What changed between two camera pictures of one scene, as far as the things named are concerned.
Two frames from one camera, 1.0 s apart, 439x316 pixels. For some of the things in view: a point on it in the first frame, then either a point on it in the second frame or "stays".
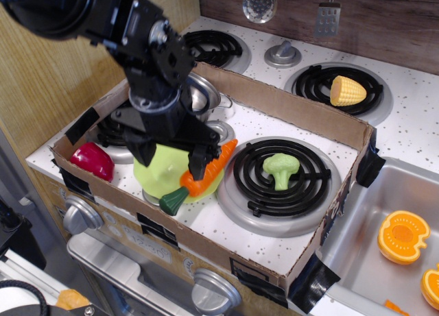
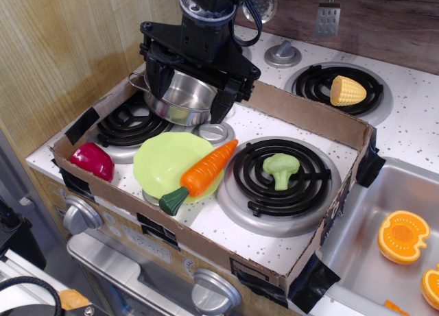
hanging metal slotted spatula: x=328 y=17 stays
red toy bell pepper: x=93 y=158 stays
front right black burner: x=247 y=193 stays
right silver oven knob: x=211 y=294 stays
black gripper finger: x=197 y=160 -> x=224 y=99
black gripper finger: x=144 y=151 -> x=159 y=75
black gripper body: x=160 y=114 -> x=204 y=47
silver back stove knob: x=283 y=55 stays
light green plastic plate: x=162 y=176 stays
